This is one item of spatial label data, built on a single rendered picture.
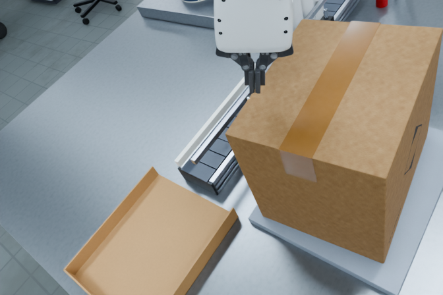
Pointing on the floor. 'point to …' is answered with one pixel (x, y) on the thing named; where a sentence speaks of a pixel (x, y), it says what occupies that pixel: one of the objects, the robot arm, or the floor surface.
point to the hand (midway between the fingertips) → (254, 77)
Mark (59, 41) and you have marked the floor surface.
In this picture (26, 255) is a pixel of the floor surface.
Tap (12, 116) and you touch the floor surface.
